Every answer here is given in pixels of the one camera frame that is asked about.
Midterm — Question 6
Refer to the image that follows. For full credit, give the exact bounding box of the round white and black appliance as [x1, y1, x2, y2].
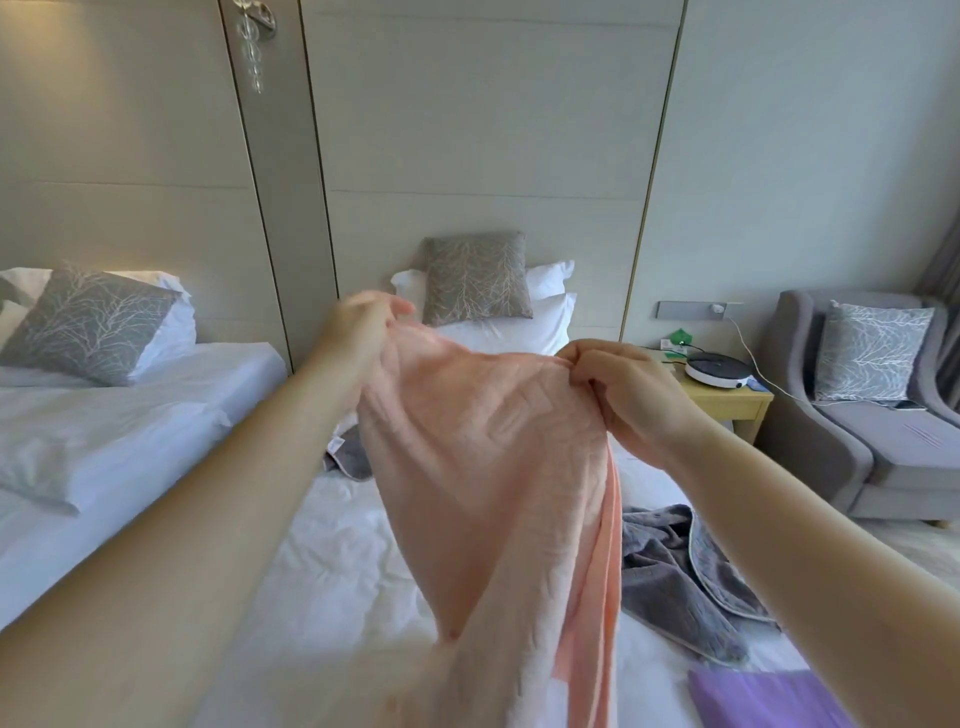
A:
[684, 353, 754, 390]

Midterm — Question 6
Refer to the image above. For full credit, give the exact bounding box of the person's right forearm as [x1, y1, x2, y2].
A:
[651, 418, 960, 728]

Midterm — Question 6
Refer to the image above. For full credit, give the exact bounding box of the purple towel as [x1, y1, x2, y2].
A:
[687, 667, 838, 728]

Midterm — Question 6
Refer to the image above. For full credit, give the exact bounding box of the white bed with folded duvet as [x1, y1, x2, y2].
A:
[0, 341, 291, 633]

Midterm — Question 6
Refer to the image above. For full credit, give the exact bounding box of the person's left hand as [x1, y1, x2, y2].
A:
[318, 291, 418, 389]

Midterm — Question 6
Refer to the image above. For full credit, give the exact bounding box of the person's right hand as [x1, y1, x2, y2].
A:
[555, 339, 703, 468]

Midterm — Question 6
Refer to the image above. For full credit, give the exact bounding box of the light grey branch-patterned cushion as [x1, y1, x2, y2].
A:
[813, 300, 936, 404]

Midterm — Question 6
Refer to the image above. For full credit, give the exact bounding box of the white bed with crumpled sheet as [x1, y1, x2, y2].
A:
[191, 321, 826, 728]

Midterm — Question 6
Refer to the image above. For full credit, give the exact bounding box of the white cable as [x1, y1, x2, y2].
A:
[721, 307, 901, 410]

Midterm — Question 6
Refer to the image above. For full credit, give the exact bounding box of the small grey towel with tag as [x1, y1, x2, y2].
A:
[324, 433, 375, 482]

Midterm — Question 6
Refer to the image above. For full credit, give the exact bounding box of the large grey towel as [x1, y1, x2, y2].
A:
[621, 504, 775, 666]

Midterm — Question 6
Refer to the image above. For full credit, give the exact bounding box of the pink towel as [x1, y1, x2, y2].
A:
[352, 303, 624, 728]

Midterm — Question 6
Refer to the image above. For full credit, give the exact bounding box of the grey curtain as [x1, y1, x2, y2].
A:
[916, 223, 960, 412]

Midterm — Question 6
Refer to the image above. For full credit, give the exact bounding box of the person's left forearm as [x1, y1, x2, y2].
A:
[0, 354, 366, 728]

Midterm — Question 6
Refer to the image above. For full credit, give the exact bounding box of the white pillow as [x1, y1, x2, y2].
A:
[431, 291, 579, 358]
[0, 267, 198, 374]
[390, 259, 577, 307]

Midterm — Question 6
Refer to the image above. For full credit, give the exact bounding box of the grey wall socket panel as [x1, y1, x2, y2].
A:
[656, 300, 744, 323]

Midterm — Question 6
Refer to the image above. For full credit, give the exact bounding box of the folded white duvet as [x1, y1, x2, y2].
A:
[0, 381, 234, 516]

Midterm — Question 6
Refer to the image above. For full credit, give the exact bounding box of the yellow wooden nightstand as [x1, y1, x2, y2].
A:
[637, 345, 775, 447]

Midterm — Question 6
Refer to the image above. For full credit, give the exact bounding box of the grey armchair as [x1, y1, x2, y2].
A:
[765, 289, 960, 524]

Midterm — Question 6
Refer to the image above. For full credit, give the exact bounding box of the crystal wall lamp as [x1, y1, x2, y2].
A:
[232, 0, 277, 96]

